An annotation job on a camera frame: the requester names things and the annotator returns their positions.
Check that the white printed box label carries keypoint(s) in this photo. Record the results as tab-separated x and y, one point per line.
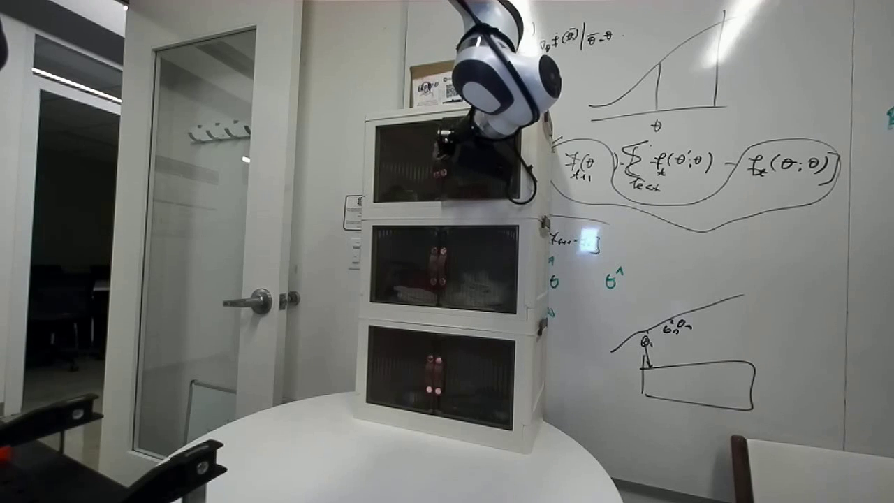
436	89

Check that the black clamp bar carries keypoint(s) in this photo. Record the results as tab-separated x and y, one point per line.
176	471
51	420

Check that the white three-tier cabinet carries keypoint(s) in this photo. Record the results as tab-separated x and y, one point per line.
450	214

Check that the silver door lock knob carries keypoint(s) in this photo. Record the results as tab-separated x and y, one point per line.
288	300

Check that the large white whiteboard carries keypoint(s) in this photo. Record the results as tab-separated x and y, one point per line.
744	279

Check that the wooden chair white seat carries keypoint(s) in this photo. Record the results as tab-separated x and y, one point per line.
819	475

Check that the brown cardboard box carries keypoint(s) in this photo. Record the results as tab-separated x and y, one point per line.
435	71

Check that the white framed glass partition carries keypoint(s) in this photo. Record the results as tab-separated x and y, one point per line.
17	232

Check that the white coat hook rack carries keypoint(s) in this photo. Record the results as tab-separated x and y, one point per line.
220	133

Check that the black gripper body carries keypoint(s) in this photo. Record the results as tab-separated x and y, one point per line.
491	140

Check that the small bright square sticker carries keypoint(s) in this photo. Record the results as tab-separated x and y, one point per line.
589	239

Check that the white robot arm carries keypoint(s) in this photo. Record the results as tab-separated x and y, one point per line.
505	72

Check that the white wall switch plate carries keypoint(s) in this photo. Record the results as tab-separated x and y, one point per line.
354	214

